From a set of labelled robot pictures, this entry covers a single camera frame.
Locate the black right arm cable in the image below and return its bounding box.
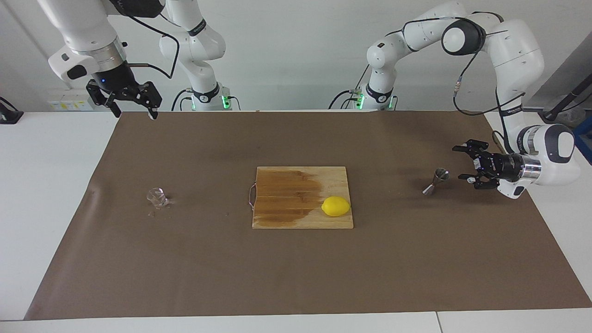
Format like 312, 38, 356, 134
116, 0, 181, 79

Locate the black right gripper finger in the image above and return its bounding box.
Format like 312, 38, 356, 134
86, 80, 123, 119
129, 80, 164, 120

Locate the black base cable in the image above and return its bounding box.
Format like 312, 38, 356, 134
328, 68, 372, 110
171, 89, 191, 111

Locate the brown paper table mat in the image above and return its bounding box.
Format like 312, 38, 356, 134
24, 111, 592, 321

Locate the black left base cable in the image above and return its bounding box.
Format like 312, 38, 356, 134
328, 68, 372, 110

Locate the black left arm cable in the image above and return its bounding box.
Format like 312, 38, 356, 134
388, 12, 528, 153

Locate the wooden cutting board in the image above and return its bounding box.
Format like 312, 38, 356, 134
252, 166, 354, 229

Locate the black right base cable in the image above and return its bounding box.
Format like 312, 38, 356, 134
171, 89, 191, 111

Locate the steel double jigger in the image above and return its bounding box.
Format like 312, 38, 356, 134
422, 167, 450, 196

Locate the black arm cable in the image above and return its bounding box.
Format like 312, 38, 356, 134
388, 12, 528, 153
116, 0, 181, 79

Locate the black table clamp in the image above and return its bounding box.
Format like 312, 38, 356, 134
0, 97, 24, 124

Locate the black stand pole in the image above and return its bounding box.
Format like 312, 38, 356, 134
541, 74, 592, 122

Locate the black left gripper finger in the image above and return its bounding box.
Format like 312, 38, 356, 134
458, 173, 500, 191
452, 139, 489, 160

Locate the white wall socket strip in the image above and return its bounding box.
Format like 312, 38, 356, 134
48, 90, 93, 111

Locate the yellow lemon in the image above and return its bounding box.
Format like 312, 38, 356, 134
321, 196, 351, 217

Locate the small clear glass cup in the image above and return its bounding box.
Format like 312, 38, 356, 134
146, 187, 169, 208

